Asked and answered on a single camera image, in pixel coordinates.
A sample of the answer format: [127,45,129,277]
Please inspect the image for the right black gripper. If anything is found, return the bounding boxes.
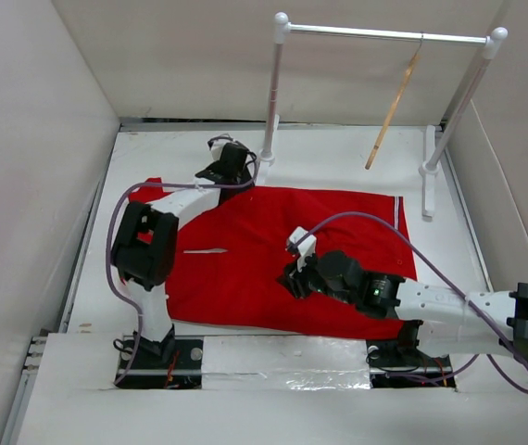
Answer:
[276,248,356,306]

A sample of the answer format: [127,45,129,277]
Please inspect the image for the red trousers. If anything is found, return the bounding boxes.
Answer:
[158,186,417,340]

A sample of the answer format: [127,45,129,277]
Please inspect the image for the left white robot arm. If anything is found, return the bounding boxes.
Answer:
[107,135,258,368]

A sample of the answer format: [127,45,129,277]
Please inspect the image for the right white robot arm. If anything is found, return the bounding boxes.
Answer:
[279,250,528,365]

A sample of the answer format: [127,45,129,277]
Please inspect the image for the wooden clothes hanger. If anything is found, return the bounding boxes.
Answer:
[364,40,423,171]

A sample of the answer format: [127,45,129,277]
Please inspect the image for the silver taped foam strip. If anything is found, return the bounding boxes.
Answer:
[201,335,371,391]

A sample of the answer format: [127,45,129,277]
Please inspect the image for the white clothes rack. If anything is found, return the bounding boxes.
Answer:
[259,12,509,220]

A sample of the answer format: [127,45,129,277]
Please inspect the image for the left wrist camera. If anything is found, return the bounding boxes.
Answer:
[207,134,234,160]

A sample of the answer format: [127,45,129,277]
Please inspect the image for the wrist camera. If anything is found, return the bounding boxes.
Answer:
[207,134,234,160]
[286,226,317,272]

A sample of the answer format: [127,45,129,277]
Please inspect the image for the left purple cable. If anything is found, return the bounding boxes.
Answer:
[105,134,259,386]

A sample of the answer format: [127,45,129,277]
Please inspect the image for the purple cable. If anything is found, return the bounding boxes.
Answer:
[105,134,259,386]
[300,211,528,396]

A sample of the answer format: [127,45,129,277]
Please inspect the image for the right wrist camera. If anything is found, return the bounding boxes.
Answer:
[286,226,317,272]

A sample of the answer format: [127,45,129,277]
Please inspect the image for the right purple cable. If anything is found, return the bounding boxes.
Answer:
[300,211,528,396]

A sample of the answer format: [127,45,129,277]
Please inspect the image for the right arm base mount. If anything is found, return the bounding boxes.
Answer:
[366,321,457,388]

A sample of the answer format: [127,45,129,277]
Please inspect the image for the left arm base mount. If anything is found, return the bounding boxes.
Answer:
[113,336,204,390]

